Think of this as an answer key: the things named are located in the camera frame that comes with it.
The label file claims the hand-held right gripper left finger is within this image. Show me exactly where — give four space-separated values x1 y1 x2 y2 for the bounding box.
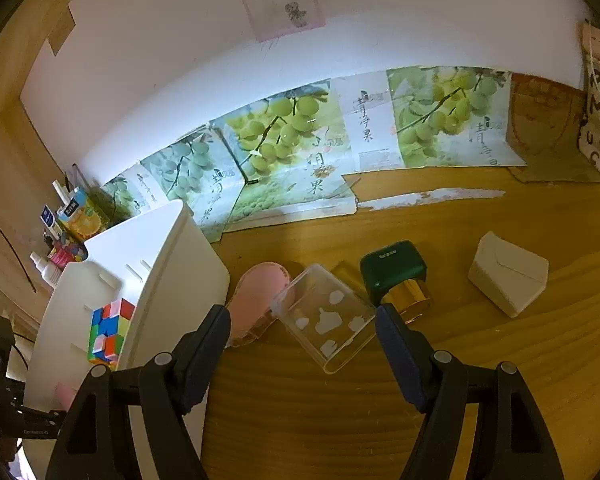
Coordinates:
45 304 232 480

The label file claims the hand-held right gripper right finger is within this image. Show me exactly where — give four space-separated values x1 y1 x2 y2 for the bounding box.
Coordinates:
374 304 566 480

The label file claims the pink handheld fan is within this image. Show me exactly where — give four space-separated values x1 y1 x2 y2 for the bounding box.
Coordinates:
225 261 295 348

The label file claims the clear plastic case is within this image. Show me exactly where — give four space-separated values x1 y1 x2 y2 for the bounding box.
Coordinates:
270 263 378 375

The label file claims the green perfume bottle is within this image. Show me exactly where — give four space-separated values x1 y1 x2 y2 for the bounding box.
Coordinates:
359 241 435 323

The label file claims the white plastic storage bin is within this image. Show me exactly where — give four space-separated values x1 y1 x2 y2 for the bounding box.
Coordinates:
22 199 231 480

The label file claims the colourful puzzle cube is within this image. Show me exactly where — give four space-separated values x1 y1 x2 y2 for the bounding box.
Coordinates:
87 297 137 366

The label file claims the white wedge box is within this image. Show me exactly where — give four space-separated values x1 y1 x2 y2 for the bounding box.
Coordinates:
467 231 550 318

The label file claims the white plastic bottle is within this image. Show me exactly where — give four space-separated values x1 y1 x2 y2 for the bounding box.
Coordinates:
29 251 63 288

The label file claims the pink printed pack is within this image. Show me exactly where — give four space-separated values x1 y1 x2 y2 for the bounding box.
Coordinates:
47 242 88 268

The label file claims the blue white tube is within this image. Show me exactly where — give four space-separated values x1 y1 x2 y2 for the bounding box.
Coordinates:
40 204 63 241

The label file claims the orange juice carton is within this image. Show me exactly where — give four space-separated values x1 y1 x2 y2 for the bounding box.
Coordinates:
55 187 108 241

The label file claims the wooden shelf unit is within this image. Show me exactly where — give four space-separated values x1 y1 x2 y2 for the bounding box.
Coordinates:
0 0 106 311

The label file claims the brown paper bag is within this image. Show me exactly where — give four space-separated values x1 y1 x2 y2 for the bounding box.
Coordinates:
505 72 600 183

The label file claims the pink framed wall picture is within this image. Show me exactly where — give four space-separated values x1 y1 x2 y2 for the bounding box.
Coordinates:
239 0 327 43

